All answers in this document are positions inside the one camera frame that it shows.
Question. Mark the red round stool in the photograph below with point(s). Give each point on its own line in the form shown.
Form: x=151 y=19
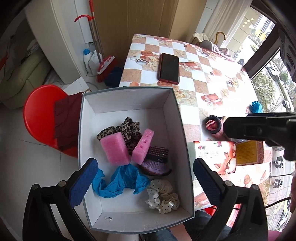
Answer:
x=38 y=113

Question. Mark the white tissue pack fox print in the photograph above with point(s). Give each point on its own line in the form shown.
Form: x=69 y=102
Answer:
x=220 y=156

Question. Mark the pink knitted sock roll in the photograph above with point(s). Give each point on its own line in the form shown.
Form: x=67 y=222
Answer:
x=214 y=127

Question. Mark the purple knitted hair band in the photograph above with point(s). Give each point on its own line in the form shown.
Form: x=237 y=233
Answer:
x=156 y=162

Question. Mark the white cardboard box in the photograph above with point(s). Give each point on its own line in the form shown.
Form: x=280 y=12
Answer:
x=156 y=109

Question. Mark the white cabinet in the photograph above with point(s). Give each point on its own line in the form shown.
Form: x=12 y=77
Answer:
x=60 y=37

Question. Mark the red yellow cardboard box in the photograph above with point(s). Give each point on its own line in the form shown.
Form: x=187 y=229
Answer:
x=253 y=152

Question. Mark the cream polka dot scrunchie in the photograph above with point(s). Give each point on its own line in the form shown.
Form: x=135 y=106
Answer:
x=161 y=196

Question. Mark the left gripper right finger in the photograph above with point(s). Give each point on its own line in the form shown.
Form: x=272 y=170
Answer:
x=251 y=221

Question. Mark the leopard print scrunchie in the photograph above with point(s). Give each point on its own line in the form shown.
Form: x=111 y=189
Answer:
x=129 y=130

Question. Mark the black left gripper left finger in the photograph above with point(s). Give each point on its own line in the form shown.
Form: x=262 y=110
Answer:
x=39 y=222

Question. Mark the cream sofa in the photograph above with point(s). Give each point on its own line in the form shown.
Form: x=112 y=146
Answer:
x=19 y=83

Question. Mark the red white broom head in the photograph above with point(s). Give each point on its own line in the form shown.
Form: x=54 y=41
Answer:
x=106 y=67

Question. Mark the blue glove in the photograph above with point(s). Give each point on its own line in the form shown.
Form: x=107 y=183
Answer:
x=127 y=176

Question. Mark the checkered patterned tablecloth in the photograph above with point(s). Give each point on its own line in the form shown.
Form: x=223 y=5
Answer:
x=210 y=84

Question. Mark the black smartphone red case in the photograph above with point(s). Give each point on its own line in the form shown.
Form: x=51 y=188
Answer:
x=168 y=69

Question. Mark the pink foam sponge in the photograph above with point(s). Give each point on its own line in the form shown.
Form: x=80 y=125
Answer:
x=115 y=149
x=141 y=149

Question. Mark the dark red cloth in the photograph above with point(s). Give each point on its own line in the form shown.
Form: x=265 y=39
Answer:
x=66 y=121

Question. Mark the white bottle blue cap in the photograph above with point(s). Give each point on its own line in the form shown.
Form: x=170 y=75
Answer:
x=87 y=54

